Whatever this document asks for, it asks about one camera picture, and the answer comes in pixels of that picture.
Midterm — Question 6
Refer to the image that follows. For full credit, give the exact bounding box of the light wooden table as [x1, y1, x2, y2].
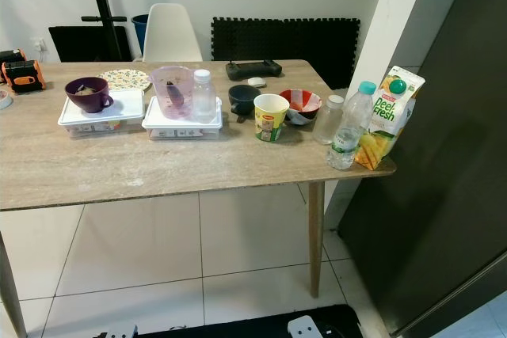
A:
[0, 59, 398, 338]

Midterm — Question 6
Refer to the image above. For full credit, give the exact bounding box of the yellow paper noodle cup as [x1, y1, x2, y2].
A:
[253, 93, 292, 144]

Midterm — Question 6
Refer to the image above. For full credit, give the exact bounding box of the black remote controller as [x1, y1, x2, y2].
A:
[224, 59, 284, 82]

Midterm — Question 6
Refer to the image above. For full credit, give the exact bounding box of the clear bottle white cap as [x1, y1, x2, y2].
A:
[191, 69, 219, 124]

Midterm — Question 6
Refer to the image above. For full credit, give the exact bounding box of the water bottle teal cap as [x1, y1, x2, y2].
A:
[326, 81, 379, 172]

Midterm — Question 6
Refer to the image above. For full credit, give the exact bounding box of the dark blue cup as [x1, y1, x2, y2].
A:
[227, 85, 262, 124]

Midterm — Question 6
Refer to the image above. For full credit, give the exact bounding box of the white lidded storage container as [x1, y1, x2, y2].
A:
[141, 96, 224, 142]
[56, 89, 147, 139]

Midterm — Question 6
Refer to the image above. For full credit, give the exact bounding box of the black flat panel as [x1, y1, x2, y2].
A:
[48, 25, 133, 64]

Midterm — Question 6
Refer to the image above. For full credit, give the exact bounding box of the black foam mat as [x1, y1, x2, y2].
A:
[211, 17, 361, 90]

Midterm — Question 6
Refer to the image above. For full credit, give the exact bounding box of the white leaning board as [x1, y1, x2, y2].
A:
[344, 0, 421, 103]

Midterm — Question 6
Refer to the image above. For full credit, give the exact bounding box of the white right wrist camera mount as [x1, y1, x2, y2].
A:
[287, 314, 325, 338]

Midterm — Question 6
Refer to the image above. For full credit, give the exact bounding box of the small squat clear bottle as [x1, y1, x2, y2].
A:
[312, 94, 346, 146]

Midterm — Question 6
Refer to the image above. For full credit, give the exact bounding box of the purple mug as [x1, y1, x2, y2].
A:
[64, 77, 114, 115]

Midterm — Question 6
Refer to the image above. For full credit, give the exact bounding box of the white plastic chair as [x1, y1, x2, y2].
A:
[140, 2, 204, 64]

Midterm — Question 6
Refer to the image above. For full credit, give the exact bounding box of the mango juice carton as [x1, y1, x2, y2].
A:
[354, 66, 427, 172]

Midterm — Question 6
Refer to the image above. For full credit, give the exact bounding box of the orange and black device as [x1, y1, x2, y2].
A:
[3, 59, 45, 94]
[0, 49, 27, 74]

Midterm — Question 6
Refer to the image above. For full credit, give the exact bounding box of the blue bin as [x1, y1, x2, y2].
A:
[131, 13, 151, 56]

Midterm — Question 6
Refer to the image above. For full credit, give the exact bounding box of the floral patterned plate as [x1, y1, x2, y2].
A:
[98, 69, 152, 93]

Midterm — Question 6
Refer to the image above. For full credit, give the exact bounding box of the pink clear measuring jug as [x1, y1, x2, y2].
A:
[149, 65, 198, 121]

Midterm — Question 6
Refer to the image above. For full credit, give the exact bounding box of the brown bread piece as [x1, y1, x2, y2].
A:
[75, 81, 103, 96]

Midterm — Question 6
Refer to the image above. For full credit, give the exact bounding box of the red and white bowl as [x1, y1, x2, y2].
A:
[278, 89, 324, 125]

